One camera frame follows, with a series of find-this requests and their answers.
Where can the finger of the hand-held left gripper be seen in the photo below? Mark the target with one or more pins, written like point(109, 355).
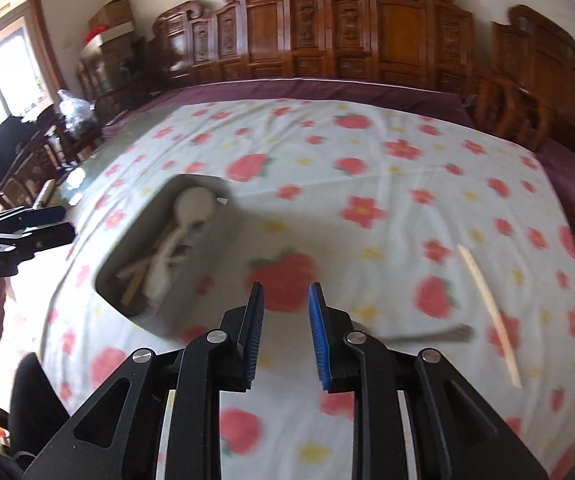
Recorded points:
point(50, 237)
point(42, 216)

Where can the wooden cabinet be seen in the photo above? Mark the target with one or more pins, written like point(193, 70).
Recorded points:
point(112, 95)

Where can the clear plastic bag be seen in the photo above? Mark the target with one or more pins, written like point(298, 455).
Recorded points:
point(73, 110)

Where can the carved wooden sofa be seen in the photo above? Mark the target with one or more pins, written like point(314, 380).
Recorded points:
point(537, 60)
point(392, 30)

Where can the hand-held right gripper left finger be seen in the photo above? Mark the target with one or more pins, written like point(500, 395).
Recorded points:
point(251, 340)

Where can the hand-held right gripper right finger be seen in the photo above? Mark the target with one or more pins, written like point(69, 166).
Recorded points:
point(319, 340)

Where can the wooden chair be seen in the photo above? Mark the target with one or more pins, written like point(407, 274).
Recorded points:
point(32, 170)

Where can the grey utensil tray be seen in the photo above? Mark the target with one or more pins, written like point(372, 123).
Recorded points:
point(202, 290)

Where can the cream round plastic ladle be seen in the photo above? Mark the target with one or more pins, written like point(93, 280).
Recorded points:
point(196, 205)

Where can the purple seat cushion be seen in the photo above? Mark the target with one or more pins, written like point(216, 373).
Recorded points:
point(572, 180)
point(317, 87)

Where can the floral strawberry tablecloth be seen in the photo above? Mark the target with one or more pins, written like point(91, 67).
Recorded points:
point(392, 200)

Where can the cardboard box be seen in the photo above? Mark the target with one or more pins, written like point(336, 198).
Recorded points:
point(112, 15)
point(117, 55)

